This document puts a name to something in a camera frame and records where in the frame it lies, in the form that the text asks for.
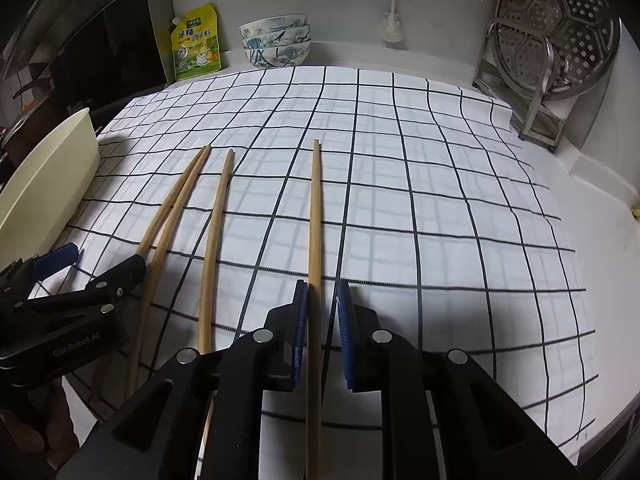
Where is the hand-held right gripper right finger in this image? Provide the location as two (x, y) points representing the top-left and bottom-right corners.
(336, 280), (583, 480)

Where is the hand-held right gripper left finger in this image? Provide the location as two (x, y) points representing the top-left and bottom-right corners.
(50, 280), (310, 480)

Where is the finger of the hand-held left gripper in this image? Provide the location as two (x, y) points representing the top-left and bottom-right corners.
(25, 255), (147, 321)
(0, 243), (81, 306)

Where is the long wooden chopstick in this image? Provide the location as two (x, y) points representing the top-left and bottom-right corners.
(136, 145), (210, 257)
(124, 147), (213, 401)
(197, 148), (236, 461)
(305, 139), (325, 480)

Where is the cream plastic basin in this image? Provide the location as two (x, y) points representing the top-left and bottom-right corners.
(0, 107), (101, 261)

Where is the person's left hand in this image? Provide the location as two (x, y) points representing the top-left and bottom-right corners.
(0, 377), (76, 461)

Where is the white black checked tablecloth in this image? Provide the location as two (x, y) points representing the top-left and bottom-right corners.
(30, 65), (601, 466)

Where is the black kitchen appliance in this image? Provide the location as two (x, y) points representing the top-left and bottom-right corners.
(0, 0), (168, 126)

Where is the yellow seasoning pouch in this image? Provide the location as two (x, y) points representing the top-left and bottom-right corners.
(167, 4), (222, 82)

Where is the floral ceramic bowl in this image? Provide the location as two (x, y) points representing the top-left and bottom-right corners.
(243, 37), (312, 69)
(241, 25), (312, 52)
(239, 14), (310, 40)

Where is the metal rack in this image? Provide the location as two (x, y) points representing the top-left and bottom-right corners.
(472, 19), (568, 153)

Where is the white dish brush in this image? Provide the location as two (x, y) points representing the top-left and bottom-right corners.
(377, 0), (408, 43)

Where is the perforated metal steamer plate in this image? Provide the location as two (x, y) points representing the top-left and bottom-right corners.
(492, 0), (622, 103)

